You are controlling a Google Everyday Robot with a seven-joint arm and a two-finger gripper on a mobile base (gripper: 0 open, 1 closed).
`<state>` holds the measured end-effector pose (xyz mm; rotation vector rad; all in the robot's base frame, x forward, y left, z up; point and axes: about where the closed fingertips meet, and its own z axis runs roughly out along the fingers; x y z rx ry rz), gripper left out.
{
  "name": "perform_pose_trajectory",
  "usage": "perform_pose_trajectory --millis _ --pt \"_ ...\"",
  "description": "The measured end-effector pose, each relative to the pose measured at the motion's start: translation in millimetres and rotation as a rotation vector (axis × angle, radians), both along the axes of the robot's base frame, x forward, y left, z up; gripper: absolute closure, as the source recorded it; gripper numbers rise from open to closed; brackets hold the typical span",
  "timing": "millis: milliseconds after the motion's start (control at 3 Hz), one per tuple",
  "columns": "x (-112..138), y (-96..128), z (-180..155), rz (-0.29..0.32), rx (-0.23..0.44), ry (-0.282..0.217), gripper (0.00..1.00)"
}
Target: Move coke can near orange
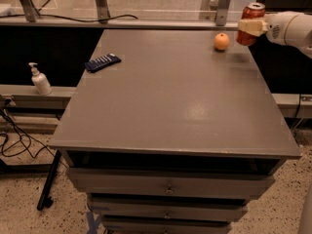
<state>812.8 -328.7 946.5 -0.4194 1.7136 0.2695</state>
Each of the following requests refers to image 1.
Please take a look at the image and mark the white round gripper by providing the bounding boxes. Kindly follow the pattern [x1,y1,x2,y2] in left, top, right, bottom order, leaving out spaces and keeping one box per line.
[238,13,288,45]

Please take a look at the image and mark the red coke can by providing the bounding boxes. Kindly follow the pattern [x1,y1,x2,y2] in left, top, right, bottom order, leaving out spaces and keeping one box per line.
[236,2,265,46]

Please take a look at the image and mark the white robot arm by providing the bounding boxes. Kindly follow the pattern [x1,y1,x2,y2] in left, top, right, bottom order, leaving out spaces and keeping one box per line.
[238,11,312,59]

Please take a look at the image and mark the orange fruit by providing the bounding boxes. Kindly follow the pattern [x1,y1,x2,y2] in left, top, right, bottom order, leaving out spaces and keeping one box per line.
[214,33,229,51]

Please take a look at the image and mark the grey drawer cabinet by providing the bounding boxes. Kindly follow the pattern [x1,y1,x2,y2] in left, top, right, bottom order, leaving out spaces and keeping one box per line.
[50,29,300,234]

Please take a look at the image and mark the dark blue snack packet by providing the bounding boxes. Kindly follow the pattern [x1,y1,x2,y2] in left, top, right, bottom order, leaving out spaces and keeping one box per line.
[85,54,121,73]

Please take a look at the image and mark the white pump soap bottle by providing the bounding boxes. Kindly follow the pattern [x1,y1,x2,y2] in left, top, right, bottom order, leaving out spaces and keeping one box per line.
[28,62,52,96]

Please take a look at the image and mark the black bar on floor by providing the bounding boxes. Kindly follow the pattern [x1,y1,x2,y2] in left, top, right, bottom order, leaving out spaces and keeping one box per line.
[36,151,61,211]

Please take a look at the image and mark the metal railing frame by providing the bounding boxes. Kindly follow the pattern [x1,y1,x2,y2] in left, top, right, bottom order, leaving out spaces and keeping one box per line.
[0,0,261,31]

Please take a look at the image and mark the black cable on ledge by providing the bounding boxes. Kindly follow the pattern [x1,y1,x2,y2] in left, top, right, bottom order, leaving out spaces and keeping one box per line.
[0,13,139,23]

